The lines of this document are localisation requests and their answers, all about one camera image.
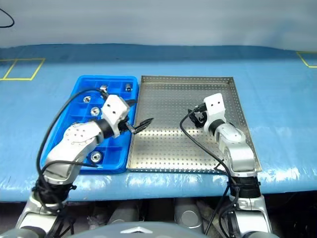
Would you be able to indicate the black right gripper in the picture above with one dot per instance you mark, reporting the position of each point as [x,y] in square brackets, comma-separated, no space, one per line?
[201,114]

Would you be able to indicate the grey round cylinder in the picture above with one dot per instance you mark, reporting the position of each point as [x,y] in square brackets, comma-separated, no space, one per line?
[125,213]
[188,214]

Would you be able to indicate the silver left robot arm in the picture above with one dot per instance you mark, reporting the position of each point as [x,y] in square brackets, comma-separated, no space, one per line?
[76,141]

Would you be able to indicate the blue compartment tray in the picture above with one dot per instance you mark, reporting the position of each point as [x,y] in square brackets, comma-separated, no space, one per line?
[74,109]

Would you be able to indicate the perforated metal tray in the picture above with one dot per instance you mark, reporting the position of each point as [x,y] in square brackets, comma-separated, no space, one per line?
[168,143]

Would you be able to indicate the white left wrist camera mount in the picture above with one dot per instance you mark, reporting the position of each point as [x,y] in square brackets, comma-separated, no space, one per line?
[115,109]

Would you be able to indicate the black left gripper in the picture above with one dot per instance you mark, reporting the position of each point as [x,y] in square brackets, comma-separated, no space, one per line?
[127,127]

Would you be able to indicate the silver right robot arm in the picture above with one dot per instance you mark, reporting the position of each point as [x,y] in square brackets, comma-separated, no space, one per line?
[235,146]

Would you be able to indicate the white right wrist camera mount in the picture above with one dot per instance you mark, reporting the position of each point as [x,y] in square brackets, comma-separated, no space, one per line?
[215,106]

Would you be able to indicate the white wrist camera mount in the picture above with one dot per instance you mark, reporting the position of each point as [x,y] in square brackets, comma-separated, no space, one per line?
[115,109]
[215,106]

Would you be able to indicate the grey rounded shell with emblem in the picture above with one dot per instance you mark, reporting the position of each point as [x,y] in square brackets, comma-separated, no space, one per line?
[138,231]

